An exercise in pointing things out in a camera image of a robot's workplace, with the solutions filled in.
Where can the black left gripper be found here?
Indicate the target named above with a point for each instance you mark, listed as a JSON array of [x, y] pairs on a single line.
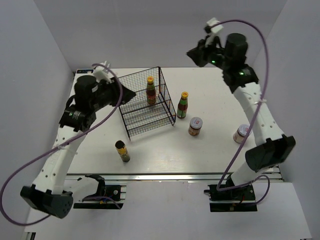
[[115, 89]]

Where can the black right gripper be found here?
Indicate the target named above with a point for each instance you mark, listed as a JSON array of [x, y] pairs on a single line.
[[198, 54]]

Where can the red chili sauce bottle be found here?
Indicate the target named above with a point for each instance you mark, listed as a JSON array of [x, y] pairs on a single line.
[[151, 90]]

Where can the green label sauce bottle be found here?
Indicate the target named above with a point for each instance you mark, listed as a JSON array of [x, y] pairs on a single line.
[[182, 105]]

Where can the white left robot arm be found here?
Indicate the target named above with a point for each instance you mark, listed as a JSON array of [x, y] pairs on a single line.
[[47, 192]]

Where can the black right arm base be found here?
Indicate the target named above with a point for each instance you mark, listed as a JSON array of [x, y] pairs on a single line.
[[231, 201]]

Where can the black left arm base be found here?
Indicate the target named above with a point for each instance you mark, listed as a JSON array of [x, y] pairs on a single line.
[[106, 196]]

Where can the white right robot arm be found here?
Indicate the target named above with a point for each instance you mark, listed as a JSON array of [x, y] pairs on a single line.
[[272, 146]]

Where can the black cap pepper shaker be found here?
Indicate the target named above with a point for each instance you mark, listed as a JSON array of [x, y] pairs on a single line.
[[122, 151]]

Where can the blue label sticker left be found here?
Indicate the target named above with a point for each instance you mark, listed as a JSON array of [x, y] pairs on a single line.
[[84, 71]]

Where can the orange jar white lid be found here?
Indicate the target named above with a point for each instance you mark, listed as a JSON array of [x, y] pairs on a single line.
[[195, 126]]

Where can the black wire tiered rack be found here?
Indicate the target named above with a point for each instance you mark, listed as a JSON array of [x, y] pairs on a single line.
[[138, 115]]

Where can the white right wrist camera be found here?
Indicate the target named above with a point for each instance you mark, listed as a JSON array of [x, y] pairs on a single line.
[[212, 29]]

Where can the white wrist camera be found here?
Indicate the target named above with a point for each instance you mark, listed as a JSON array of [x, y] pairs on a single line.
[[212, 29], [101, 73]]

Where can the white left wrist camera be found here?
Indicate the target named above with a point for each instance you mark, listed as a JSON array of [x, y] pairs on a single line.
[[101, 73]]

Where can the aluminium front rail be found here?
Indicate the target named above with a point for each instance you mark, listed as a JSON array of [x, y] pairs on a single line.
[[163, 177]]

